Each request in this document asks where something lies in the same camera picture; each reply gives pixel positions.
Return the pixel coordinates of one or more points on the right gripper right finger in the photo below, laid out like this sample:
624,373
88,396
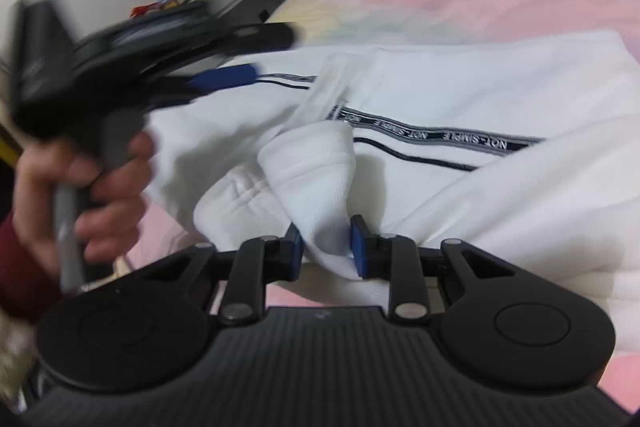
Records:
501,324

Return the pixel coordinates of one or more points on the person's left hand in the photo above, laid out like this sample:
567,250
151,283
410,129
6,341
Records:
108,230

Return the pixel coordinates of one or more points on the pastel tie-dye bed cover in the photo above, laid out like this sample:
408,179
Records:
428,23

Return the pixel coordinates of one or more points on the white zip-up sweatshirt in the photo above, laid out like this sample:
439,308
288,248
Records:
526,149

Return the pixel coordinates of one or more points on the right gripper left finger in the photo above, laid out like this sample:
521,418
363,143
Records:
153,325

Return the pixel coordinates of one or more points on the orange tray with items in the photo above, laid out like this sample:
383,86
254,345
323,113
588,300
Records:
158,5

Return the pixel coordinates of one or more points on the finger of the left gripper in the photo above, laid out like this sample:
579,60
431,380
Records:
220,79
191,42

